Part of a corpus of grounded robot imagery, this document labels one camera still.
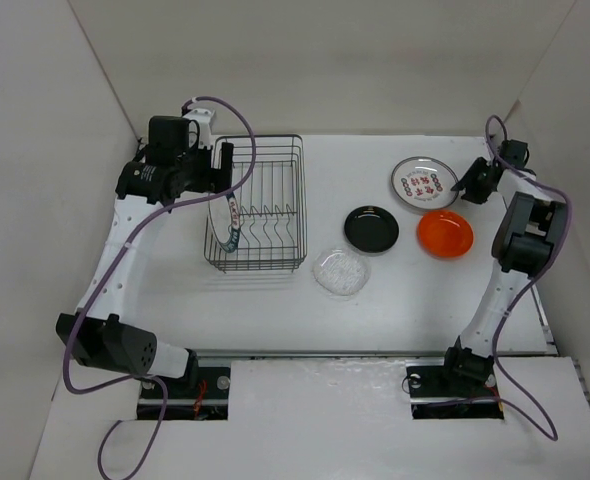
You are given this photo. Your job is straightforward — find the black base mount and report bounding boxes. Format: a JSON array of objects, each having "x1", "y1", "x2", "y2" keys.
[
  {"x1": 136, "y1": 364, "x2": 231, "y2": 421},
  {"x1": 402, "y1": 364, "x2": 504, "y2": 420}
]

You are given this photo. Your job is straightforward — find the clear glass plate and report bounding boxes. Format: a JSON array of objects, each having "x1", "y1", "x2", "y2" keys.
[{"x1": 311, "y1": 246, "x2": 371, "y2": 300}]

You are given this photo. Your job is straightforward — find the orange plate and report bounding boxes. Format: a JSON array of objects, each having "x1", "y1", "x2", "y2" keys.
[{"x1": 416, "y1": 210, "x2": 475, "y2": 259}]

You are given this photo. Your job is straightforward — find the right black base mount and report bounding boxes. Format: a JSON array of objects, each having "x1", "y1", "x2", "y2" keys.
[{"x1": 402, "y1": 364, "x2": 504, "y2": 420}]

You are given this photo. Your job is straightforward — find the green rimmed white plate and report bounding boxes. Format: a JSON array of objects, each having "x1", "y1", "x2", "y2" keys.
[{"x1": 209, "y1": 193, "x2": 241, "y2": 253}]

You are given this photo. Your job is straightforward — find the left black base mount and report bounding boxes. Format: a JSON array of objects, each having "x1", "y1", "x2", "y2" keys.
[{"x1": 136, "y1": 364, "x2": 231, "y2": 421}]

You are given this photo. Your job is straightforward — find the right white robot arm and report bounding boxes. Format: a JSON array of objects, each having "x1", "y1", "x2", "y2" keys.
[{"x1": 437, "y1": 140, "x2": 569, "y2": 394}]

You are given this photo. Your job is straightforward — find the grey wire dish rack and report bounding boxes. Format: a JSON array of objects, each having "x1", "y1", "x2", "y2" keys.
[{"x1": 204, "y1": 134, "x2": 307, "y2": 272}]

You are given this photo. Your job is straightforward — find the black plate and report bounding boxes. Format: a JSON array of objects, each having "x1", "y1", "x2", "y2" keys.
[{"x1": 343, "y1": 206, "x2": 400, "y2": 254}]

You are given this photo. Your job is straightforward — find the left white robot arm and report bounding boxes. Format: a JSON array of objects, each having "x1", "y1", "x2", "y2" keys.
[{"x1": 56, "y1": 108, "x2": 233, "y2": 397}]

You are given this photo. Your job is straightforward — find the red patterned white plate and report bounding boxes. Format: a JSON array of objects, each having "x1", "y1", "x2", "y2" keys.
[{"x1": 390, "y1": 156, "x2": 459, "y2": 211}]

